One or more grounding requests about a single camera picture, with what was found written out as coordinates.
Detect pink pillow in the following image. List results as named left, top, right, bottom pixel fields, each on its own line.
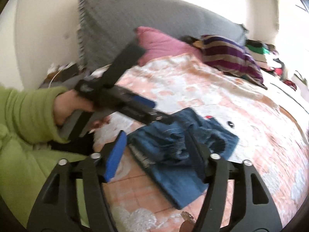
left=134, top=26, right=204, bottom=66

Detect blue pants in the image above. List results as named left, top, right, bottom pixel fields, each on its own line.
left=127, top=107, right=240, bottom=210

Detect cluttered bedside table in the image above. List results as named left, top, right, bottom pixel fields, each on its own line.
left=39, top=62, right=88, bottom=90

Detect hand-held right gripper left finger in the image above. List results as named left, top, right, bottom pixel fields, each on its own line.
left=26, top=130, right=127, bottom=232

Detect person's left hand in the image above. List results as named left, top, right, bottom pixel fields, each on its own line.
left=53, top=89, right=110, bottom=136

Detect purple striped cushion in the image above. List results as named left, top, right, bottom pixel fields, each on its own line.
left=193, top=34, right=269, bottom=90

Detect grey quilted pillow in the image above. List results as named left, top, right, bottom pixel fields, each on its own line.
left=77, top=0, right=249, bottom=71

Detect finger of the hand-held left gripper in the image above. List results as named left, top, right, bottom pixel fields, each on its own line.
left=113, top=103, right=175, bottom=125
left=113, top=86, right=157, bottom=110

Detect person's left forearm green sleeve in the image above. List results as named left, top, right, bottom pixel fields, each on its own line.
left=0, top=84, right=71, bottom=148

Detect peach and white fleece blanket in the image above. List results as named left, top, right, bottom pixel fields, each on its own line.
left=92, top=53, right=309, bottom=232

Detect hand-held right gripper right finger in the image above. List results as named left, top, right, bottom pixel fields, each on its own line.
left=185, top=132, right=283, bottom=232

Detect pile of colourful clothes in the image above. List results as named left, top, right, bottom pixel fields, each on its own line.
left=246, top=39, right=298, bottom=91

